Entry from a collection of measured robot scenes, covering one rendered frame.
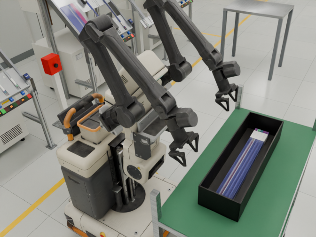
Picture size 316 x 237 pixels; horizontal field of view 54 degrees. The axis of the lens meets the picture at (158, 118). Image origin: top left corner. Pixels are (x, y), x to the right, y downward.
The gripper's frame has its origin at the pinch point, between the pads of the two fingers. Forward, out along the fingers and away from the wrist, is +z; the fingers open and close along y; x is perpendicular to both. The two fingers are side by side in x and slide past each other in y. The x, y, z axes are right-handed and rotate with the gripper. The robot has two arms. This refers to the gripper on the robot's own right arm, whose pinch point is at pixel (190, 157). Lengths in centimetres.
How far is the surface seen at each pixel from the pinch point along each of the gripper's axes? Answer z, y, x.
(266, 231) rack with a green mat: 30.8, -4.8, -23.9
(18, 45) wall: -86, 163, 375
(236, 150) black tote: 18.3, 30.1, -1.0
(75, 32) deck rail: -65, 121, 186
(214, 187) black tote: 18.6, 3.7, -1.9
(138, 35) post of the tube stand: -31, 210, 193
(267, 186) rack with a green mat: 28.1, 16.4, -18.3
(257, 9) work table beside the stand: 0, 287, 74
